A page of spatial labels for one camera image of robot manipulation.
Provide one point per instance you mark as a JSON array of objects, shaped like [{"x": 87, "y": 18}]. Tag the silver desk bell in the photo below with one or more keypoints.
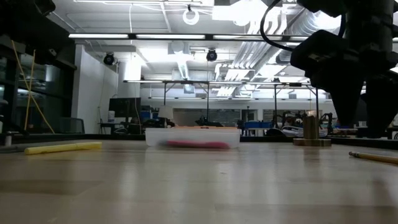
[{"x": 311, "y": 130}]

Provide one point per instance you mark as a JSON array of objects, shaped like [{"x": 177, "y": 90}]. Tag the dark mesh chair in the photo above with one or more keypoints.
[{"x": 71, "y": 126}]

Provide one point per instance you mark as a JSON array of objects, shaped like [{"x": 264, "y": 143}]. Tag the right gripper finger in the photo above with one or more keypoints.
[
  {"x": 346, "y": 102},
  {"x": 382, "y": 105}
]

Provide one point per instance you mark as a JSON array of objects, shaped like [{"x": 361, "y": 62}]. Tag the black aluminium table frame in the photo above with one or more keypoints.
[{"x": 93, "y": 136}]

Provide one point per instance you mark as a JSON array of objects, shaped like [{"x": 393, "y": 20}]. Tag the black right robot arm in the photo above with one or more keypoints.
[{"x": 370, "y": 18}]

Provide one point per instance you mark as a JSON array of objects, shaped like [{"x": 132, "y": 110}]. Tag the background black frame rig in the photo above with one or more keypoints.
[{"x": 275, "y": 99}]

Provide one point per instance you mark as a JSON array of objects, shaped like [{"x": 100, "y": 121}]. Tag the yellow wooden pencil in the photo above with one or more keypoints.
[{"x": 373, "y": 157}]

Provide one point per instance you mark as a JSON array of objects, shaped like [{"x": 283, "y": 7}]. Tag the yellow highlighter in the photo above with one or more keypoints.
[{"x": 62, "y": 147}]

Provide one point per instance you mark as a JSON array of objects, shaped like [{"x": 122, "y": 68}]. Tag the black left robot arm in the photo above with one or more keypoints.
[{"x": 31, "y": 28}]

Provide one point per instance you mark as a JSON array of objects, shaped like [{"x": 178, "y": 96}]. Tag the black computer monitor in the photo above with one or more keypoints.
[{"x": 124, "y": 107}]

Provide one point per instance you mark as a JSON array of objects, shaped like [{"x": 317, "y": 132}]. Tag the pink highlighter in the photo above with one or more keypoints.
[{"x": 199, "y": 144}]

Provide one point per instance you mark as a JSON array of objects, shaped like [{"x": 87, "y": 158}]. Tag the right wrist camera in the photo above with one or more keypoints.
[{"x": 320, "y": 53}]

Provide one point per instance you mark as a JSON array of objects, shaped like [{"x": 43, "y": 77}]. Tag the black ceiling-hung camera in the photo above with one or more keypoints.
[
  {"x": 211, "y": 55},
  {"x": 109, "y": 59}
]

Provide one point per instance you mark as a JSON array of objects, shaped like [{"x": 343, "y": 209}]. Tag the clear plastic supply box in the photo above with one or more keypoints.
[{"x": 155, "y": 137}]

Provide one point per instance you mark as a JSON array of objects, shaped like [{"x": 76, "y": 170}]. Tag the white lamp shade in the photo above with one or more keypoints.
[{"x": 165, "y": 112}]

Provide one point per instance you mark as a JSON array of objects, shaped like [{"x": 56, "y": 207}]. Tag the blue storage bins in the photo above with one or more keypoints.
[{"x": 256, "y": 124}]

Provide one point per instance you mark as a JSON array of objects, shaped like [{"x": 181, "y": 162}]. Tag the silver ventilation duct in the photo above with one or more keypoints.
[{"x": 289, "y": 21}]

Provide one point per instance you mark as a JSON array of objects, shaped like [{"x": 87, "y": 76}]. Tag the white wipes canister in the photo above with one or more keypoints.
[{"x": 111, "y": 116}]

